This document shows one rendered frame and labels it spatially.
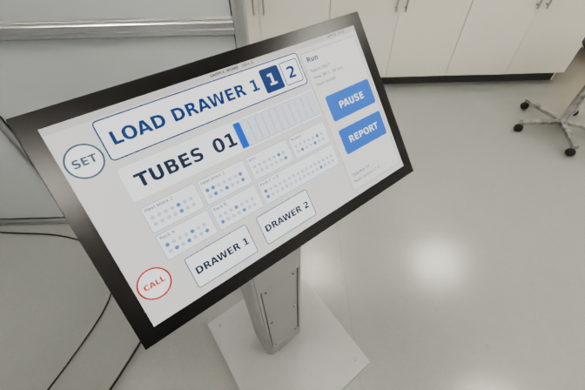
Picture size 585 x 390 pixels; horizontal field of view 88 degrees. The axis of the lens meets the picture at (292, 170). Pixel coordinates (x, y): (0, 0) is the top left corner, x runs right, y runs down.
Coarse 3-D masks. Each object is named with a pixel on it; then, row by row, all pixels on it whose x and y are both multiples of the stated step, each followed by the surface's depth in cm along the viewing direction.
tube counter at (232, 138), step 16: (304, 96) 48; (256, 112) 44; (272, 112) 45; (288, 112) 47; (304, 112) 48; (224, 128) 42; (240, 128) 43; (256, 128) 44; (272, 128) 45; (288, 128) 46; (224, 144) 42; (240, 144) 43; (256, 144) 44
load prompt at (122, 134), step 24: (240, 72) 43; (264, 72) 45; (288, 72) 47; (168, 96) 39; (192, 96) 40; (216, 96) 42; (240, 96) 43; (264, 96) 45; (96, 120) 35; (120, 120) 37; (144, 120) 38; (168, 120) 39; (192, 120) 40; (216, 120) 42; (120, 144) 37; (144, 144) 38
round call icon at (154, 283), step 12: (156, 264) 38; (132, 276) 37; (144, 276) 38; (156, 276) 38; (168, 276) 39; (144, 288) 38; (156, 288) 38; (168, 288) 39; (144, 300) 38; (156, 300) 38
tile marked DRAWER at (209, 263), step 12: (240, 228) 43; (216, 240) 42; (228, 240) 42; (240, 240) 43; (252, 240) 44; (204, 252) 41; (216, 252) 42; (228, 252) 42; (240, 252) 43; (252, 252) 44; (192, 264) 40; (204, 264) 41; (216, 264) 42; (228, 264) 42; (192, 276) 40; (204, 276) 41; (216, 276) 42
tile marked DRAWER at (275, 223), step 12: (300, 192) 47; (288, 204) 46; (300, 204) 47; (312, 204) 48; (264, 216) 45; (276, 216) 46; (288, 216) 46; (300, 216) 47; (312, 216) 48; (264, 228) 45; (276, 228) 46; (288, 228) 46
